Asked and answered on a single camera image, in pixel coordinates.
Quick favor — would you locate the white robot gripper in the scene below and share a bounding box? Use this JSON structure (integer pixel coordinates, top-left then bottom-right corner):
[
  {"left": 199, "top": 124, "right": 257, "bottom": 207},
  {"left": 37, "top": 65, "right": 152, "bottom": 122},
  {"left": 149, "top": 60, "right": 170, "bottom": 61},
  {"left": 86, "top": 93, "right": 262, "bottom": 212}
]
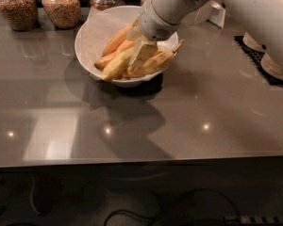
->
[{"left": 126, "top": 0, "right": 208, "bottom": 67}]

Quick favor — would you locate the large yellow front banana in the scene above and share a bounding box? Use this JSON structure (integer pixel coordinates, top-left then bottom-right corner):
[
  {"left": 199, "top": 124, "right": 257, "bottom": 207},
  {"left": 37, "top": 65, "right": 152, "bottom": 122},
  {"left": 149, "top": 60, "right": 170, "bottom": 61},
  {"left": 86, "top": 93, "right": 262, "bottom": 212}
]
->
[{"left": 101, "top": 47, "right": 134, "bottom": 81}]

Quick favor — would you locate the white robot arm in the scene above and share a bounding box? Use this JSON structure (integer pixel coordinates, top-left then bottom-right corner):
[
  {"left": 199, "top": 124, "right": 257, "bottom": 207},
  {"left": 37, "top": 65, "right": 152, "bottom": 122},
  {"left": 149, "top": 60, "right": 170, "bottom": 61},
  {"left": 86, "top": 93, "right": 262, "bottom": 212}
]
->
[{"left": 128, "top": 0, "right": 283, "bottom": 70}]

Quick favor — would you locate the top orange banana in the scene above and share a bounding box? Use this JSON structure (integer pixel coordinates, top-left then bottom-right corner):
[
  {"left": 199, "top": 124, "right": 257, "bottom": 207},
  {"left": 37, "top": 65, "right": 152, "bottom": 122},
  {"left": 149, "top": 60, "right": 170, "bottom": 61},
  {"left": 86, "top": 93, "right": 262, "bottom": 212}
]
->
[{"left": 102, "top": 23, "right": 133, "bottom": 56}]

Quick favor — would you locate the orange banana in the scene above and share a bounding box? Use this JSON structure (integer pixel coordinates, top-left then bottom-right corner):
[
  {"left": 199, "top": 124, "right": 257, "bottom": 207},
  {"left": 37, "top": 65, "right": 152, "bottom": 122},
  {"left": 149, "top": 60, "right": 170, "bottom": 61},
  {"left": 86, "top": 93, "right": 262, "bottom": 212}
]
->
[
  {"left": 94, "top": 40, "right": 136, "bottom": 70},
  {"left": 102, "top": 23, "right": 133, "bottom": 56}
]

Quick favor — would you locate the yellow spotted right banana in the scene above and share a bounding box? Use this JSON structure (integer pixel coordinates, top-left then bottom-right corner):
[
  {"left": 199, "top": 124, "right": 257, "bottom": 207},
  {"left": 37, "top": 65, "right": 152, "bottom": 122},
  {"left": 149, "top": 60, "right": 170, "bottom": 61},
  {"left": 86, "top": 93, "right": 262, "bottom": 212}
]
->
[{"left": 123, "top": 40, "right": 184, "bottom": 78}]

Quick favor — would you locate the white ceramic bowl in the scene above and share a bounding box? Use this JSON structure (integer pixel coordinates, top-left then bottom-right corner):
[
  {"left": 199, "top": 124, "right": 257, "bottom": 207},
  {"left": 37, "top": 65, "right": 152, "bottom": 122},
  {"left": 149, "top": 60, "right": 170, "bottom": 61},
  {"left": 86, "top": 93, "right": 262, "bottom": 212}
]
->
[{"left": 74, "top": 5, "right": 179, "bottom": 89}]

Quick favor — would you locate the lower paper bowl stack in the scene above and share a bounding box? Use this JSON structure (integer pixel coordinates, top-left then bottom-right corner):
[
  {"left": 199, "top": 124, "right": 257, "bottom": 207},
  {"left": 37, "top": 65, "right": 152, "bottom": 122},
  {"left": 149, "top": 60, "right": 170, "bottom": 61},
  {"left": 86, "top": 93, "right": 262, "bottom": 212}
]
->
[{"left": 260, "top": 54, "right": 283, "bottom": 81}]

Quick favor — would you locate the white paper liner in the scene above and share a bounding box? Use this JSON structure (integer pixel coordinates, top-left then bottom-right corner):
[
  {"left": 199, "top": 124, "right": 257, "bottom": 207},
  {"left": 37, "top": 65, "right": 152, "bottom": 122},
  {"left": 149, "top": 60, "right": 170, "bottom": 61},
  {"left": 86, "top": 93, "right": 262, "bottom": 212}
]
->
[{"left": 80, "top": 7, "right": 174, "bottom": 81}]

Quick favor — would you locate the white folded sign stand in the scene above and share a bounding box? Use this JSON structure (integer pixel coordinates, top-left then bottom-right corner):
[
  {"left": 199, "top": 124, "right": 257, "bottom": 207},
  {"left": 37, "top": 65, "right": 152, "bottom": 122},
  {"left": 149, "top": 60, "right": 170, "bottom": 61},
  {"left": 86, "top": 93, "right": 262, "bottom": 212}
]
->
[{"left": 192, "top": 0, "right": 225, "bottom": 29}]

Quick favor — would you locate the black rubber mat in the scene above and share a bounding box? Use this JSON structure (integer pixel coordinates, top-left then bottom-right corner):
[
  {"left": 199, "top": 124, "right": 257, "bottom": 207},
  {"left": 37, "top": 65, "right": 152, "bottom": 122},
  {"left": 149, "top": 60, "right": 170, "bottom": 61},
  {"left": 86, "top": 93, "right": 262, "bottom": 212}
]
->
[{"left": 234, "top": 36, "right": 283, "bottom": 86}]

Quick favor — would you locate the far left glass grain jar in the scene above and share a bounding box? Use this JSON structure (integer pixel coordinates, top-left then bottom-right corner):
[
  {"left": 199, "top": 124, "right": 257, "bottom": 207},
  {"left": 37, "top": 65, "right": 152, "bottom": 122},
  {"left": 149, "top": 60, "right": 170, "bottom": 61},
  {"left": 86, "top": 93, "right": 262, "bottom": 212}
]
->
[{"left": 0, "top": 0, "right": 38, "bottom": 31}]

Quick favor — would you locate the black power strip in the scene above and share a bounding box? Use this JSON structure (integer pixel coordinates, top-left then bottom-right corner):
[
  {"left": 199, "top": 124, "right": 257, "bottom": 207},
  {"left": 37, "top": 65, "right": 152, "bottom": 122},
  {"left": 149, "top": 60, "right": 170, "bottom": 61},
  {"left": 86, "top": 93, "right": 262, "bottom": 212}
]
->
[{"left": 224, "top": 216, "right": 283, "bottom": 226}]

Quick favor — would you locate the black power cable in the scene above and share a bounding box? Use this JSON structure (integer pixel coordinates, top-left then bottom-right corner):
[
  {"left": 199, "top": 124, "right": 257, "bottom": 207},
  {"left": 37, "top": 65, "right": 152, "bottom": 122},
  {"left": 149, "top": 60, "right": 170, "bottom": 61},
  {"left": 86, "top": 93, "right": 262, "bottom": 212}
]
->
[{"left": 103, "top": 187, "right": 241, "bottom": 226}]

